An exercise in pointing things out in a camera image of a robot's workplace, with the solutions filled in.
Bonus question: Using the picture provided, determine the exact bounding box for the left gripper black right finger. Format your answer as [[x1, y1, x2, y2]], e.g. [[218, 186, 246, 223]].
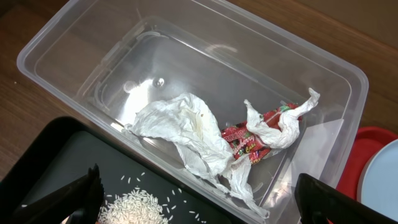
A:
[[294, 173, 397, 224]]

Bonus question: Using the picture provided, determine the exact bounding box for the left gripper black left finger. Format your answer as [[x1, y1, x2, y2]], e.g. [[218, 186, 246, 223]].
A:
[[9, 165, 104, 224]]

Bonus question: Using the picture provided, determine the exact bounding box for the pile of white rice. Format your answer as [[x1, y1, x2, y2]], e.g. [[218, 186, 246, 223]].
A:
[[98, 171, 208, 224]]

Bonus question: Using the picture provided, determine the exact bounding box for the large light blue plate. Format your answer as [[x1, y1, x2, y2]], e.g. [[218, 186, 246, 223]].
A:
[[357, 140, 398, 221]]

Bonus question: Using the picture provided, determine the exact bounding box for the red candy wrapper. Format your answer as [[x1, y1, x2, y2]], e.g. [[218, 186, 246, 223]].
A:
[[221, 103, 299, 164]]

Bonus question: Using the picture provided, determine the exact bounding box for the clear plastic waste bin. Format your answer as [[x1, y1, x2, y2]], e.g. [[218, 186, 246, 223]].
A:
[[17, 1, 368, 223]]

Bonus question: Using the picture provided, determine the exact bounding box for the black plastic tray bin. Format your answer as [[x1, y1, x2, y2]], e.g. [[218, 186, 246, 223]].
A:
[[1, 117, 239, 223]]

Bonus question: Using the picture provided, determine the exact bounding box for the twisted white tissue piece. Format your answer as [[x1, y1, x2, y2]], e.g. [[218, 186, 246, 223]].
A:
[[244, 88, 320, 149]]

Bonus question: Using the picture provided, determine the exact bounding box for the red serving tray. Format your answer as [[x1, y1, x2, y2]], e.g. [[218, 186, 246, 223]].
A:
[[336, 127, 397, 202]]

